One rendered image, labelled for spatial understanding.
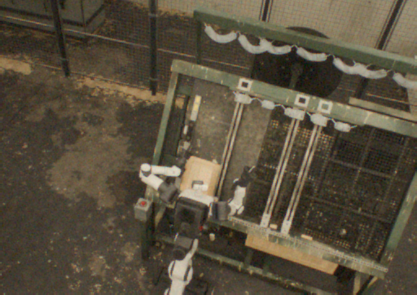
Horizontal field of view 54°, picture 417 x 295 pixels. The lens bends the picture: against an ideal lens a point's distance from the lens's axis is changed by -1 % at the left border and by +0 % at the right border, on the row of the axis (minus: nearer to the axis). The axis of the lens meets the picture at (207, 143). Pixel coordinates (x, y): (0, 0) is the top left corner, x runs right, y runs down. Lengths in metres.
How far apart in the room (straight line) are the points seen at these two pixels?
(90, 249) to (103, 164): 1.20
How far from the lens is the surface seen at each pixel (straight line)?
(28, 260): 4.71
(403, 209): 3.73
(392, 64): 3.74
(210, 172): 3.70
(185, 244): 3.35
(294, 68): 3.85
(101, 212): 4.88
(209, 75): 3.48
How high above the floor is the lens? 3.94
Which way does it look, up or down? 45 degrees down
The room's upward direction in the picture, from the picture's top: 7 degrees clockwise
